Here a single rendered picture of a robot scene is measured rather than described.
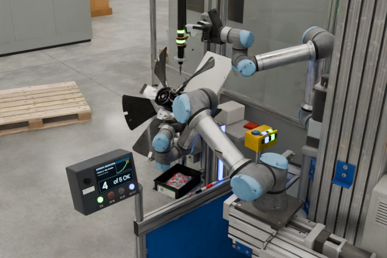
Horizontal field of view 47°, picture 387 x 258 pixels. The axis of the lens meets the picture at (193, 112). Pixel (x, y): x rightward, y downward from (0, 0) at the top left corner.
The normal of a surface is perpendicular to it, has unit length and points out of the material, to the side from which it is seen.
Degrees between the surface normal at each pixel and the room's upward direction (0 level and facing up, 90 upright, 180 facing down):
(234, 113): 90
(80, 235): 0
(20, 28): 90
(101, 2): 90
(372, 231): 90
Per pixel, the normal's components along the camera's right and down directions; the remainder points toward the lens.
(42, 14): 0.64, 0.32
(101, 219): 0.02, -0.91
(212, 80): -0.58, -0.40
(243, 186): -0.64, 0.37
